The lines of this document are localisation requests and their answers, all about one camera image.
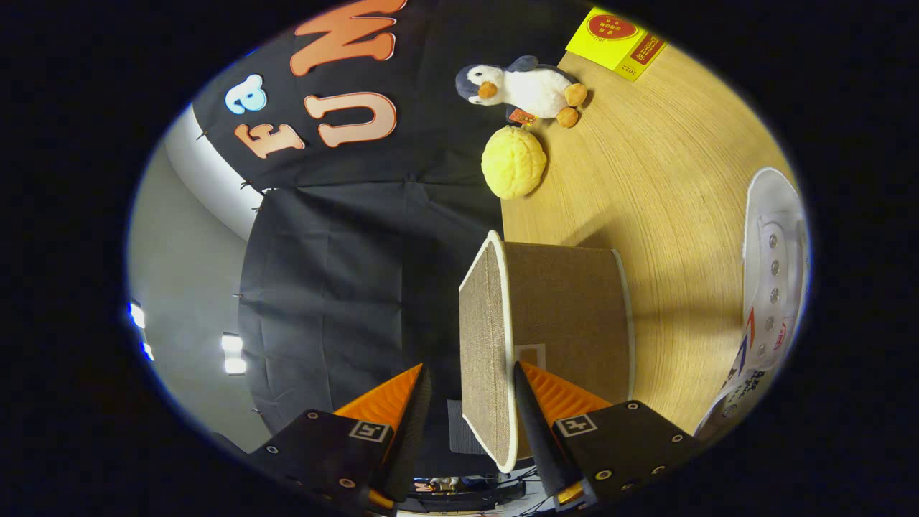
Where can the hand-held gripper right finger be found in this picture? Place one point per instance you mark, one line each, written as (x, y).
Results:
(535, 438)

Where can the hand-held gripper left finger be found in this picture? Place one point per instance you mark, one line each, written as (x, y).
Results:
(411, 438)

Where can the brown fabric storage box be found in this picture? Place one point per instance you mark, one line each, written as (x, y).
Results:
(567, 309)

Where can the white canvas shoe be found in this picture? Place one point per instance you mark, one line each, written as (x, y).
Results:
(779, 215)

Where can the yellow bread-shaped plush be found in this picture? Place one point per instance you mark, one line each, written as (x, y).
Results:
(513, 161)

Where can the penguin plush toy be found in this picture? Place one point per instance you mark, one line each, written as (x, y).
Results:
(531, 86)

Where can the yellow book with red label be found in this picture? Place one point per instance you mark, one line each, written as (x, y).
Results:
(610, 43)

